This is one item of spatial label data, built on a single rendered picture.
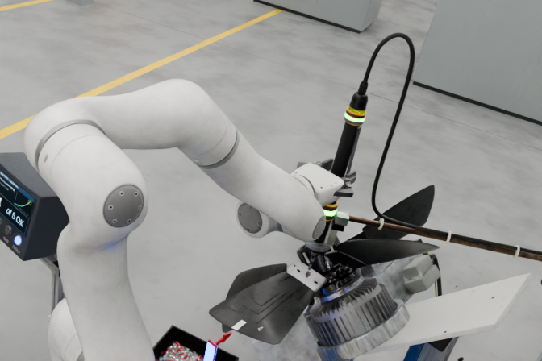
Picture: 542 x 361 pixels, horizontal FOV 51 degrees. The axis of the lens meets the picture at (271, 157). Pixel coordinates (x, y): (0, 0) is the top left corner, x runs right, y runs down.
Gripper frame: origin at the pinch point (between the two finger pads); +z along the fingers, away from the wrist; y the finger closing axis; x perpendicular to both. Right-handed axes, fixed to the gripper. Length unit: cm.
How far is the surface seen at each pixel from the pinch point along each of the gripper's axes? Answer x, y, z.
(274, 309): -32.5, 1.4, -15.1
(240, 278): -53, -24, 6
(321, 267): -30.0, 1.1, 4.1
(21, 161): -26, -77, -33
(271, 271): -43.6, -14.6, 6.8
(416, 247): -9.8, 21.9, 3.9
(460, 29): -74, -159, 533
